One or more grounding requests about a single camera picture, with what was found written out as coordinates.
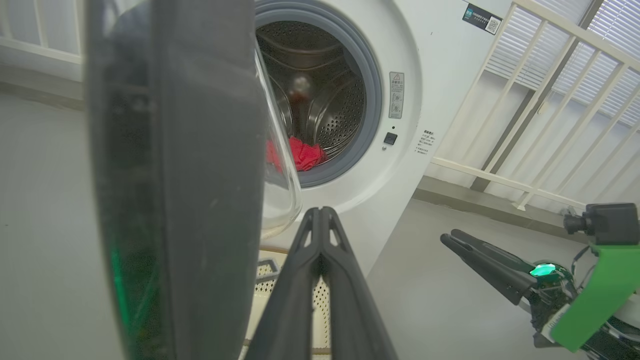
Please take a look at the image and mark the stainless steel washing machine drum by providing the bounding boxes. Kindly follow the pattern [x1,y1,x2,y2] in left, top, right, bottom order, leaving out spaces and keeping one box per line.
[256,21,368,166]

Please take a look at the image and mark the grey warning sticker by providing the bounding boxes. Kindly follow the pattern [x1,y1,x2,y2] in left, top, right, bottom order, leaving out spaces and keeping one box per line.
[389,71,405,120]

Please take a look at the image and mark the red and white garment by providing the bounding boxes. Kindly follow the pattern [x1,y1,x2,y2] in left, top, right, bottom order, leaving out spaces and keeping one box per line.
[265,136,328,173]

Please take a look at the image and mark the printed text notice label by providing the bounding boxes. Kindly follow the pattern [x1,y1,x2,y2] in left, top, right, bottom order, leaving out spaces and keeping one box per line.
[416,130,437,156]

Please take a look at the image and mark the white window frame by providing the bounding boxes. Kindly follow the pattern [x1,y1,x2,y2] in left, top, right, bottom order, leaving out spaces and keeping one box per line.
[0,0,86,83]

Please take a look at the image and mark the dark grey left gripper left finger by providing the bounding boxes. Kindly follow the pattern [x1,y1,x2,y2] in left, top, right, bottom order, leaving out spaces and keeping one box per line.
[245,206,323,360]

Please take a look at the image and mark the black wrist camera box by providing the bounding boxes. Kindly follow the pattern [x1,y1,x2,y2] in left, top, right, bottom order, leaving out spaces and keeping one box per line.
[564,202,640,246]

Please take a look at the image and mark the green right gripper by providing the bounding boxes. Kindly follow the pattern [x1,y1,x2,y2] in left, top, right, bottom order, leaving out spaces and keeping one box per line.
[440,229,640,353]

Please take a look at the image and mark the grey baseboard strip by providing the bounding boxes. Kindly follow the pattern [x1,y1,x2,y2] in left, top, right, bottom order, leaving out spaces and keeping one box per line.
[412,175,591,243]

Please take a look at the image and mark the white front-load washing machine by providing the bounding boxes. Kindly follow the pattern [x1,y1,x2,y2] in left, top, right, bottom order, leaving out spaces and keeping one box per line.
[252,0,516,281]

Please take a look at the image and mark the black-rimmed glass washer door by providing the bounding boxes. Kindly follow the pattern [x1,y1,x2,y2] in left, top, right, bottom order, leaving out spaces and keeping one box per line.
[84,0,303,360]

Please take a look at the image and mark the white metal railing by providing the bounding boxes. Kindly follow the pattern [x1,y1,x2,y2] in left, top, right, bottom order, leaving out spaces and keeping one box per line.
[430,0,640,211]

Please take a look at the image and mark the white window blinds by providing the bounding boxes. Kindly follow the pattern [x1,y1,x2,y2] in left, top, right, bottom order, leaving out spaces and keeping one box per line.
[484,0,640,128]

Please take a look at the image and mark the black QR code sticker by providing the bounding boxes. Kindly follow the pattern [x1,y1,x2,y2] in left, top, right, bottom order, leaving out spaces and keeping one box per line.
[462,3,503,36]

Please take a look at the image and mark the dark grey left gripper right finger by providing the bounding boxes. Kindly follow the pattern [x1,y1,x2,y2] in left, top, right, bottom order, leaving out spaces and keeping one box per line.
[320,206,398,360]

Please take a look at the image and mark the cream basket with brown rim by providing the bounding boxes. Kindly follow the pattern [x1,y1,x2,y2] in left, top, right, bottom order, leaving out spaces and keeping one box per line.
[240,245,333,360]

